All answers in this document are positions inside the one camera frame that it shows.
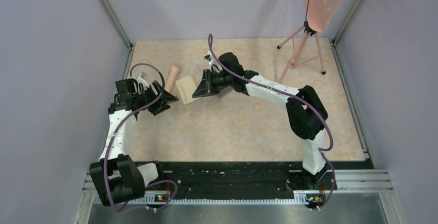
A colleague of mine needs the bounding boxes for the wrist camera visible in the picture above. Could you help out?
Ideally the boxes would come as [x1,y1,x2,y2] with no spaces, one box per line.
[136,71,149,89]
[204,51,214,66]

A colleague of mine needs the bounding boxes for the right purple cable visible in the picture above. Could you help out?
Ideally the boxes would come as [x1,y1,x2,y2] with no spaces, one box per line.
[208,34,336,212]

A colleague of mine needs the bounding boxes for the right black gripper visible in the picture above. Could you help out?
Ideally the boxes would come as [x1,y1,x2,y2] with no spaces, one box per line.
[193,70,233,100]

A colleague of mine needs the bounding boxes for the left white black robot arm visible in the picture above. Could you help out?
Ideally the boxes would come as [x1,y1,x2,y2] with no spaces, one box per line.
[89,76,178,206]

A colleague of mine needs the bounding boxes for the beige wooden cylinder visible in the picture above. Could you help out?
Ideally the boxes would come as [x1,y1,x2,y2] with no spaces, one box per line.
[164,66,180,92]

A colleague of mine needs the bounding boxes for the pink tripod music stand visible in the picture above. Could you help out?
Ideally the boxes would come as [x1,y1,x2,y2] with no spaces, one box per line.
[277,0,342,83]

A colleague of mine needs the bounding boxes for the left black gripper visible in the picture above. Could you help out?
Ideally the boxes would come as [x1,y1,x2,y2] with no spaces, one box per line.
[134,80,179,115]

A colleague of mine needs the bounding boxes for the aluminium frame rail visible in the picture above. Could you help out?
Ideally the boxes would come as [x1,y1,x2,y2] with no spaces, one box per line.
[82,169,394,206]

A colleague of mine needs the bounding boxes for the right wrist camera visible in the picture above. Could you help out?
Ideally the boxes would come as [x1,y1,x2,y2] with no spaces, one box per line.
[204,51,214,66]

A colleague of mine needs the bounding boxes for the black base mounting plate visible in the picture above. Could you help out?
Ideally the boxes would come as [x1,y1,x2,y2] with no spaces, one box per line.
[132,161,338,201]

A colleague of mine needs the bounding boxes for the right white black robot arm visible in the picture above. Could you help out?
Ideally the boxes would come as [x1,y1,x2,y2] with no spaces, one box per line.
[192,52,328,189]

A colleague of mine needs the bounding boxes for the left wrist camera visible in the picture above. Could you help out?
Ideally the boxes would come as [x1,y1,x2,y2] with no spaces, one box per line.
[136,71,149,89]

